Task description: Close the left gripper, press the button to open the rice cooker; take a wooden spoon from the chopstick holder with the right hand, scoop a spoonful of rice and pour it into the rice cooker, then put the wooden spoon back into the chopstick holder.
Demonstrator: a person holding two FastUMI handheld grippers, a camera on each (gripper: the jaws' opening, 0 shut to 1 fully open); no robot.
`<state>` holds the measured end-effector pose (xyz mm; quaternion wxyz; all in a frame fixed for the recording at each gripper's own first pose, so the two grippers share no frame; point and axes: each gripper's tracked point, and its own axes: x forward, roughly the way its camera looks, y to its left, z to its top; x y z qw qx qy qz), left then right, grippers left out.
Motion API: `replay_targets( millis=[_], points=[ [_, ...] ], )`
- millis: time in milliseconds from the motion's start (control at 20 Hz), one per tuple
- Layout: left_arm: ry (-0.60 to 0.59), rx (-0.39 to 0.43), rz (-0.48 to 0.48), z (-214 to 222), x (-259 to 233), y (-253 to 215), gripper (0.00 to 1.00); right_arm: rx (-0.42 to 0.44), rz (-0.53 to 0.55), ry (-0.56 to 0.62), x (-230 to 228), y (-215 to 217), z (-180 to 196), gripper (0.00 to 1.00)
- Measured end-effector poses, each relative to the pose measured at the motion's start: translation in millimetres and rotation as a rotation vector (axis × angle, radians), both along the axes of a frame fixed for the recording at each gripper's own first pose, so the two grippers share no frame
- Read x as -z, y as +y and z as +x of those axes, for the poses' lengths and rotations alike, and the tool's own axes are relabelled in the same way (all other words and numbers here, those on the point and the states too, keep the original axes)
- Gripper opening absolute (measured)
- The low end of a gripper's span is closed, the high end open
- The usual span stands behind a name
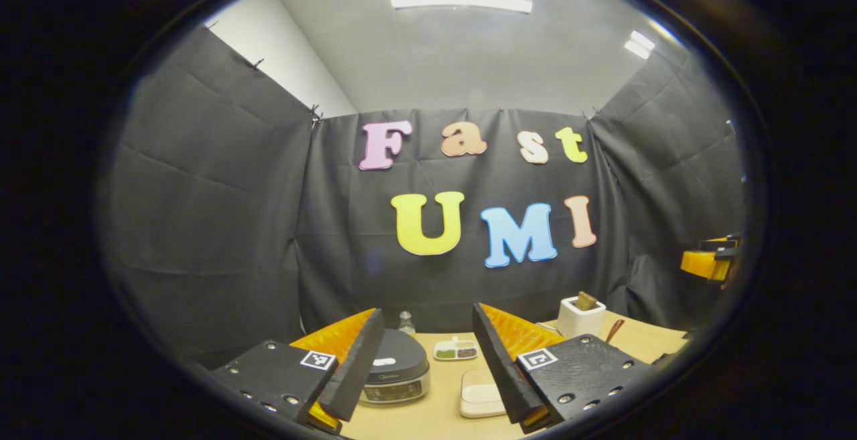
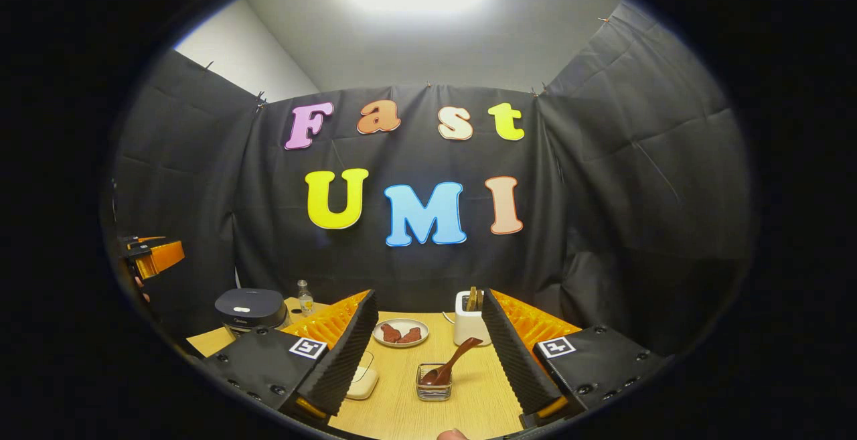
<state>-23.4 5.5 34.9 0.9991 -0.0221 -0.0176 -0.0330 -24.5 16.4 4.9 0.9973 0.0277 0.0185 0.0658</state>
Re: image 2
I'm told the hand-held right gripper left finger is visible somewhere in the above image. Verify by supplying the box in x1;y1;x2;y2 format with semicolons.
194;289;380;427

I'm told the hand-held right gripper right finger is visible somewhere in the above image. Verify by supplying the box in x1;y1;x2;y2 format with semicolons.
481;288;670;429

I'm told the shallow rice dish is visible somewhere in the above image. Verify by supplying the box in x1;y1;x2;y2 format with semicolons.
345;351;380;400

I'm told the brown wooden spoon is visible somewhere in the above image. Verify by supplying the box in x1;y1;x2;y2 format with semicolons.
420;338;483;386

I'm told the black silver rice cooker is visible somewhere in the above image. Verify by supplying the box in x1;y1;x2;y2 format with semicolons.
214;287;290;334

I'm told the white toaster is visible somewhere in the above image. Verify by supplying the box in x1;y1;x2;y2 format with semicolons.
454;291;493;347

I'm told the white round plate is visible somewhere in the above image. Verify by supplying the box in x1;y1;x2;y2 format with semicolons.
372;318;430;348

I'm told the black backdrop cloth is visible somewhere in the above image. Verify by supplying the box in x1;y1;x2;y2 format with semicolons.
100;1;754;360

